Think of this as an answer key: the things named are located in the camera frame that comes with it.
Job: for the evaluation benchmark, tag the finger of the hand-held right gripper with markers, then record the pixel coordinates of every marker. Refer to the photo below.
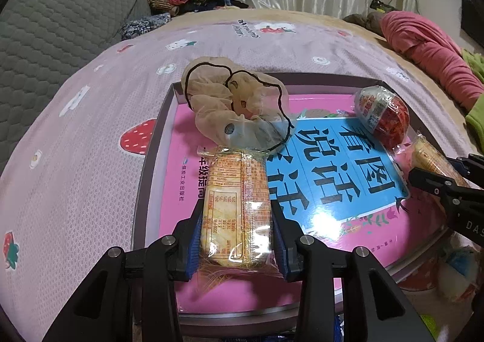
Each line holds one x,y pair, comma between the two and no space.
472,166
427,180

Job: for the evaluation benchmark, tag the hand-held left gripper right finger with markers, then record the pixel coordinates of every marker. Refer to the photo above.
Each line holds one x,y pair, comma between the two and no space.
281,255

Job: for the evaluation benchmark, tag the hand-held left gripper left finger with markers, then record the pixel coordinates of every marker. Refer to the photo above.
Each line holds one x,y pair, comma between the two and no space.
193,251

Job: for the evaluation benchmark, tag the clear bread packet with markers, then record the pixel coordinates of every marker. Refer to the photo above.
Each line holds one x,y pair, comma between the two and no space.
234,206
427,156

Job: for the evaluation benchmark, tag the red egg-shaped snack packet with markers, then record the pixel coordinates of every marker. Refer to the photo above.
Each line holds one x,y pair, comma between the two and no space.
382,119

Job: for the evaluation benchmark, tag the blue snack packet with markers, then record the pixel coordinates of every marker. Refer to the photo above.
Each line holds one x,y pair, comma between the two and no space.
337,327

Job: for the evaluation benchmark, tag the green fuzzy scrunchie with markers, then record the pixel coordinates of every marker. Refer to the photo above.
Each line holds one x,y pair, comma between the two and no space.
427,322

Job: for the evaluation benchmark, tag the pink shallow box tray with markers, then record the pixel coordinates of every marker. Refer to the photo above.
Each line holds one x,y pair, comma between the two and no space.
181,130

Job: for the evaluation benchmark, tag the beige sheer scrunchie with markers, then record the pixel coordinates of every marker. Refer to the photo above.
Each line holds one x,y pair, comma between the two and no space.
211,111

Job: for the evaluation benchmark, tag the green fleece blanket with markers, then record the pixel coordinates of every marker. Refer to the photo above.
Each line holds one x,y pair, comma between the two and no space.
477,122

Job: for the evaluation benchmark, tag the pink quilt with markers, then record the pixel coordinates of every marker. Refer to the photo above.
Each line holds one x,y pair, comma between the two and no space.
423,43

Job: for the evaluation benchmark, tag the black television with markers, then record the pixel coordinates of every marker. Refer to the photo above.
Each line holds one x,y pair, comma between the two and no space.
472,19

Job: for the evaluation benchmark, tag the brown cloth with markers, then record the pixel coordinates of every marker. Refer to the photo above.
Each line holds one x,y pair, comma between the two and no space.
363,20

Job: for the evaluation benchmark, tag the purple strawberry print blanket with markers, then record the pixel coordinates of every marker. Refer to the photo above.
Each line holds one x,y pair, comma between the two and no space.
94,100

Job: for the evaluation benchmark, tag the black bag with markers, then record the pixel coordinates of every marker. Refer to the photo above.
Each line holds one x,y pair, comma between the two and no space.
380,5

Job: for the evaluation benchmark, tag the dark floral cloth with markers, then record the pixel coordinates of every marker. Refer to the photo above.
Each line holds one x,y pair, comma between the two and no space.
143,24

